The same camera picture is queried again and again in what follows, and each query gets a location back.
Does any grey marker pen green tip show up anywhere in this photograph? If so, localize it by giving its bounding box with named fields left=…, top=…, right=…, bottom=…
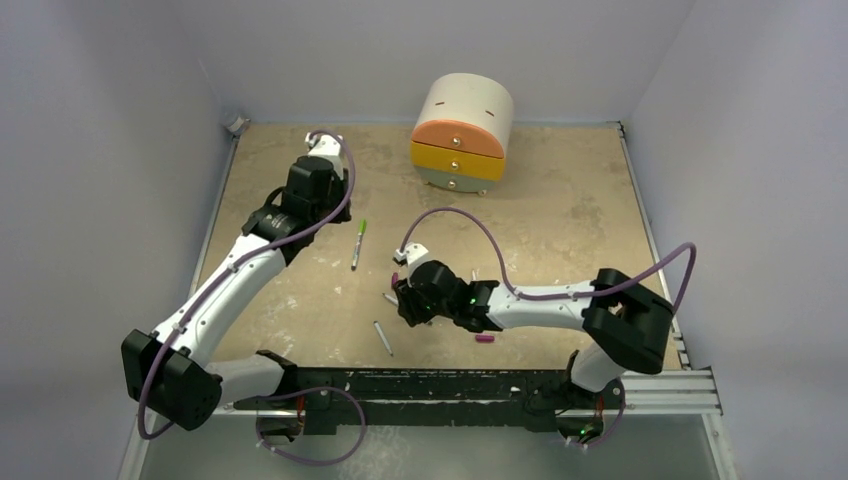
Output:
left=350, top=219, right=367, bottom=271

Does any grey marker pen blue tip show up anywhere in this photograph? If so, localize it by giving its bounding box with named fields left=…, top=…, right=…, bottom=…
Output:
left=382, top=293, right=399, bottom=306

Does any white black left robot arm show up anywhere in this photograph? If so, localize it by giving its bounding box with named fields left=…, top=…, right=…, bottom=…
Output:
left=120, top=155, right=356, bottom=440

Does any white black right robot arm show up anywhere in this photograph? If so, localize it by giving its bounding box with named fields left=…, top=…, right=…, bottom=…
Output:
left=392, top=260, right=674, bottom=407

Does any round cream drawer cabinet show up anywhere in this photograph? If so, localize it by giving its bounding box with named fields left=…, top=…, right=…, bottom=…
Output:
left=410, top=73, right=514, bottom=196

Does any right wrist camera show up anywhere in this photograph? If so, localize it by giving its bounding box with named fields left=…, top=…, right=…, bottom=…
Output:
left=393, top=242, right=431, bottom=274

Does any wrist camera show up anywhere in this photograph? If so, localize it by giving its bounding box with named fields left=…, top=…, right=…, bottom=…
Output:
left=393, top=242, right=431, bottom=274
left=305, top=131, right=346, bottom=179

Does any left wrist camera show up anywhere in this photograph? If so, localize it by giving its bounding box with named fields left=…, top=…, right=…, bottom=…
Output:
left=305, top=131, right=346, bottom=179

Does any grey corner bracket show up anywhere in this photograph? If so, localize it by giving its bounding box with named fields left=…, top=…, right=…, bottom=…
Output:
left=220, top=110, right=251, bottom=136

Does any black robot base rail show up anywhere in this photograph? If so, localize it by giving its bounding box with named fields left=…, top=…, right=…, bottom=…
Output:
left=236, top=365, right=625, bottom=436

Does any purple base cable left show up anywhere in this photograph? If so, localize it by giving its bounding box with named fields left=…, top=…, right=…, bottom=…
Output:
left=255, top=388, right=367, bottom=468

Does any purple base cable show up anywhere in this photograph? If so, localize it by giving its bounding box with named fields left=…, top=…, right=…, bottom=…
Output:
left=563, top=384, right=627, bottom=452
left=255, top=388, right=367, bottom=468

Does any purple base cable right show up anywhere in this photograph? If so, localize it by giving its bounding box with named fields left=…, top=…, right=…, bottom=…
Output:
left=563, top=384, right=627, bottom=452

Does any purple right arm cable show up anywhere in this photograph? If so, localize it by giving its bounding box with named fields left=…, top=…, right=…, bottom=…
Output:
left=397, top=207, right=698, bottom=316

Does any aluminium frame rail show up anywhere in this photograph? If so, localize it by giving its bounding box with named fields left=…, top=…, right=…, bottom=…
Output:
left=622, top=369, right=723, bottom=415

